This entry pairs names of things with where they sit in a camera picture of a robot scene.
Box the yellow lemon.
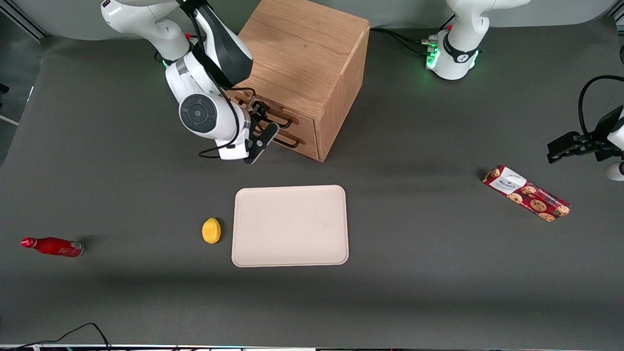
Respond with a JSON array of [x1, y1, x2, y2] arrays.
[[202, 217, 222, 244]]

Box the red cookie box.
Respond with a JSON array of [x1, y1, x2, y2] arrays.
[[482, 164, 571, 223]]

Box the beige rectangular tray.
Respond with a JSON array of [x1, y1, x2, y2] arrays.
[[232, 185, 350, 268]]

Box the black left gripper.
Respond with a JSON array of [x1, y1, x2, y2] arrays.
[[547, 107, 623, 164]]

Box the wooden drawer front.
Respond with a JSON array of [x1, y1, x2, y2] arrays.
[[263, 124, 320, 162]]

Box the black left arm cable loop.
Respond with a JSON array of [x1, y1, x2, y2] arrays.
[[578, 75, 624, 139]]

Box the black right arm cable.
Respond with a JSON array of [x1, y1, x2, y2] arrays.
[[178, 0, 256, 159]]

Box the black wire drawer handle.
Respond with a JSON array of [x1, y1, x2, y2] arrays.
[[235, 96, 299, 129], [271, 128, 306, 149]]

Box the dark grey table mat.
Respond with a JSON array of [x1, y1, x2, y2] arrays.
[[0, 19, 624, 348]]

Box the red bottle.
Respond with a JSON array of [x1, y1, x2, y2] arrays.
[[20, 237, 84, 258]]

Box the black left base cables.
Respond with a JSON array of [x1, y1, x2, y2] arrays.
[[370, 15, 456, 57]]

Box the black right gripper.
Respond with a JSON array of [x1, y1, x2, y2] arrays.
[[245, 101, 273, 147]]

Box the oak wooden drawer cabinet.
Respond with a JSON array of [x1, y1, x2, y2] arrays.
[[227, 0, 371, 162]]

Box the thin black floor cable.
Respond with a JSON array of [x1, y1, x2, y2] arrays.
[[0, 323, 113, 350]]

